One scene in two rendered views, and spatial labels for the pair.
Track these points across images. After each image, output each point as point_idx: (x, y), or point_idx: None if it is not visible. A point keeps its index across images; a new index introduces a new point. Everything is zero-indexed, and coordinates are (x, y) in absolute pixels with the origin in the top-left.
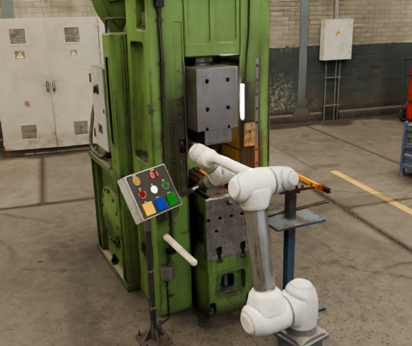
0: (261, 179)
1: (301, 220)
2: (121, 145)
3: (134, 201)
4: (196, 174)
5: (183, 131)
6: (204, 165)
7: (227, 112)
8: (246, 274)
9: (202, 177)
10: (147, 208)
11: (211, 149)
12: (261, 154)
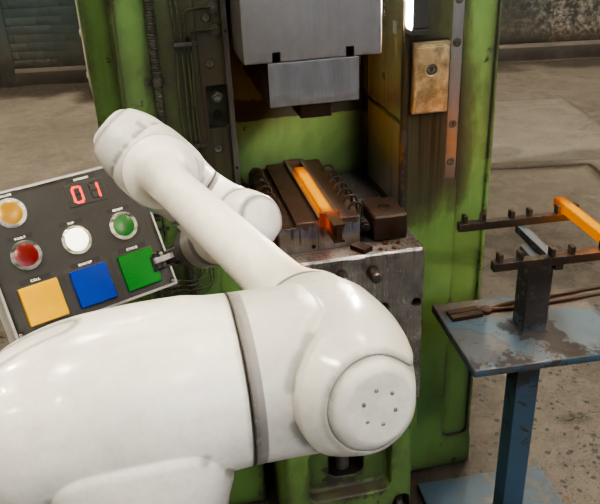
0: (136, 405)
1: (558, 342)
2: (100, 94)
3: None
4: (278, 183)
5: (219, 61)
6: (133, 197)
7: (345, 3)
8: (394, 454)
9: (288, 193)
10: (38, 301)
11: (164, 135)
12: (469, 139)
